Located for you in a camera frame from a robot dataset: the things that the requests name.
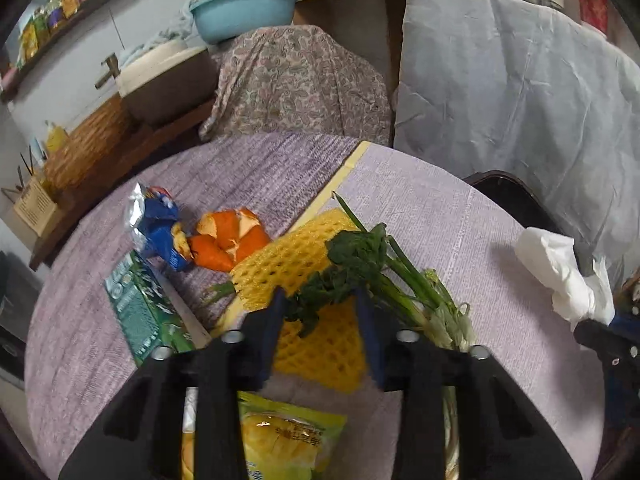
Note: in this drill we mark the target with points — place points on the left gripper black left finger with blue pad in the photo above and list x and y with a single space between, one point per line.
139 434

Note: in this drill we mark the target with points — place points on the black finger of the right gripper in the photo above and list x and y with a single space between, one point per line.
617 347

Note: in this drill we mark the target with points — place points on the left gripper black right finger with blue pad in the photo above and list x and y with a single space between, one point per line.
464 395

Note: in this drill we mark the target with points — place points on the white tissue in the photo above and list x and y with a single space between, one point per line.
550 258

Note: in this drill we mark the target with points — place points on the green milk carton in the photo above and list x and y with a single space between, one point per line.
149 311

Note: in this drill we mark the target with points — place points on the yellow snack wrapper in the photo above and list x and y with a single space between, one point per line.
285 441

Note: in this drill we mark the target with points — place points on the yellow foam fruit net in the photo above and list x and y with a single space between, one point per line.
319 339

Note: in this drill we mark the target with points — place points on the orange peel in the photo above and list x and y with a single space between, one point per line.
225 238

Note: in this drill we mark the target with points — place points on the green leafy vegetable scraps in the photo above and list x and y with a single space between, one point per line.
372 260

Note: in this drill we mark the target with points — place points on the blue silver foil wrapper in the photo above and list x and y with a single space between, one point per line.
153 219

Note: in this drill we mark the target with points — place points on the black trash bin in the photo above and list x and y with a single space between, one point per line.
515 197

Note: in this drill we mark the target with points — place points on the purple woven table mat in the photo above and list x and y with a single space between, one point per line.
76 356

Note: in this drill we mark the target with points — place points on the wooden chopstick holder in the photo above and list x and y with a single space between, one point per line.
32 196

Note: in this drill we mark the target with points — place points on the white cloth cover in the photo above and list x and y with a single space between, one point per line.
512 86

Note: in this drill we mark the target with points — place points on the woven wicker basket sink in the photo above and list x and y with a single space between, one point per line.
95 138

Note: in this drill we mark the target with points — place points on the dark wooden counter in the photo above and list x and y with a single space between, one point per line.
142 149

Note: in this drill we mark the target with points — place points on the yellow soap bottle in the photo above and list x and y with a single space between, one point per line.
56 138

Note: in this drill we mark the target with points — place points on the red paper cup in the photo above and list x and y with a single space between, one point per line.
594 14

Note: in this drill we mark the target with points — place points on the brown and cream pot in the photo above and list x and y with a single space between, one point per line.
167 82

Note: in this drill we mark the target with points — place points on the brass faucet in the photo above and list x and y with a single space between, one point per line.
112 71

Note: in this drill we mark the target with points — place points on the floral patterned cloth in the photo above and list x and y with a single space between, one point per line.
297 78

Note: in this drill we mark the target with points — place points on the wooden side cabinet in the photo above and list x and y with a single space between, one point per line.
371 29

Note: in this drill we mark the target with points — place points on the light blue plastic basin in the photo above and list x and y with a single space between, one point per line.
221 20

